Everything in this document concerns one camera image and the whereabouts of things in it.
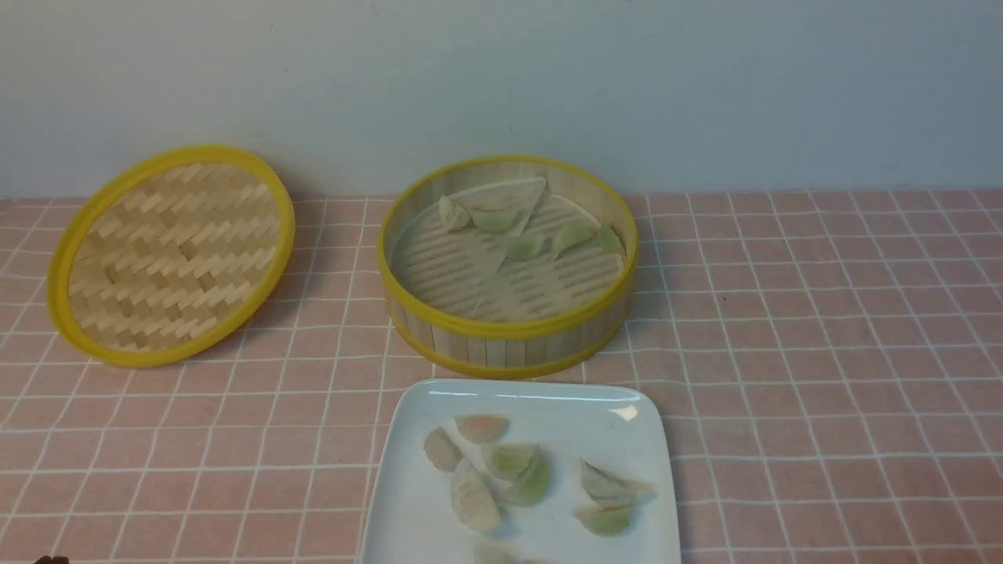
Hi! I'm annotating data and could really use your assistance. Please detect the green dumpling plate lower right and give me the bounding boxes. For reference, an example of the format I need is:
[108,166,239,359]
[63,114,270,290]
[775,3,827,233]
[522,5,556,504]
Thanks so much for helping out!
[574,504,635,537]

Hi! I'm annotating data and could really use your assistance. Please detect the orange tinted dumpling on plate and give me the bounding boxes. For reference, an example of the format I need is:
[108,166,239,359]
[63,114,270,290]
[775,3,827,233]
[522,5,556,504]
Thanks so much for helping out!
[454,414,511,445]

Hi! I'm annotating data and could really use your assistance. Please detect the pink checkered tablecloth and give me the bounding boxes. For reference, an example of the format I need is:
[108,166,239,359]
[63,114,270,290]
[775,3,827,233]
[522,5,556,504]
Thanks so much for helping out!
[1,190,1001,563]

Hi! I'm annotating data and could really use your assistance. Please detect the yellow rimmed bamboo steamer lid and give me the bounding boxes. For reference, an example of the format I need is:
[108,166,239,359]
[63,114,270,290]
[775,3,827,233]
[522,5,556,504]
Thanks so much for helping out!
[47,144,296,368]

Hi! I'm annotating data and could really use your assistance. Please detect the green dumpling in steamer top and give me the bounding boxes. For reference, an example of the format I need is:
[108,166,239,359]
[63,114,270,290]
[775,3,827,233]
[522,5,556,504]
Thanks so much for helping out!
[469,208,522,235]

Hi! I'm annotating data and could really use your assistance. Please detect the pale dumpling in steamer left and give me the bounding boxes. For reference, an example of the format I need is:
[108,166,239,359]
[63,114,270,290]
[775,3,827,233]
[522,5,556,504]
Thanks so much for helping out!
[437,195,473,233]

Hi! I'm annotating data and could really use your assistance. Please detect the white steamer liner paper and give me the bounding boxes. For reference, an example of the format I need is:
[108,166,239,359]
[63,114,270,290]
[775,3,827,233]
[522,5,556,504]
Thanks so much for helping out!
[388,175,548,316]

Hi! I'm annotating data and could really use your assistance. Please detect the light green dumpling plate centre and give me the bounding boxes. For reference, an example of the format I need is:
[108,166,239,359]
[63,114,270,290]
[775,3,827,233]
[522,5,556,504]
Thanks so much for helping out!
[481,443,540,483]

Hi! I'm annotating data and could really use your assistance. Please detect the pale dumpling plate right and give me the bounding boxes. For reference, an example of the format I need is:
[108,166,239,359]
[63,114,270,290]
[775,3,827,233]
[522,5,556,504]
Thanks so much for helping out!
[580,458,654,508]

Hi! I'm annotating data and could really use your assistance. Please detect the white square plate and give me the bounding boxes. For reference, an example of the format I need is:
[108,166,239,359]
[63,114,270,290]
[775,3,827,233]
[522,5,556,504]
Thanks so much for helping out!
[359,379,682,563]

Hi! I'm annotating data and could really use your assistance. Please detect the pale large dumpling on plate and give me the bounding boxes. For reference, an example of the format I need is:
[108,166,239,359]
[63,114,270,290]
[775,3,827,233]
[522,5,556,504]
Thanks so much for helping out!
[449,458,502,534]

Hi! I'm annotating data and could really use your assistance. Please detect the brownish dumpling on plate left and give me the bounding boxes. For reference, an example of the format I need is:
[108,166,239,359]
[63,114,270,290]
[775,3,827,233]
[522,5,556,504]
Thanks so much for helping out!
[422,426,465,472]

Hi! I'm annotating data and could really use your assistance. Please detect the green dumpling at steamer edge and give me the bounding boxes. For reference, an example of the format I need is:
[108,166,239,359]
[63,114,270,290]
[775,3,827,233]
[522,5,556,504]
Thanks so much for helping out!
[594,225,626,256]

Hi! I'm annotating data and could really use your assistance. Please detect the yellow rimmed bamboo steamer basket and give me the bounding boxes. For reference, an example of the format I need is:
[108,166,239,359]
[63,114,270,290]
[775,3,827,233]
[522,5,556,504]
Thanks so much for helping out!
[378,156,640,379]

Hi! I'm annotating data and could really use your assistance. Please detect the green dumpling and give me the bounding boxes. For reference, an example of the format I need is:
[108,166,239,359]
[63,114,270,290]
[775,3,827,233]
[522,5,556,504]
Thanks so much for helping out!
[469,208,522,235]
[594,225,626,256]
[549,222,597,260]
[505,234,548,262]

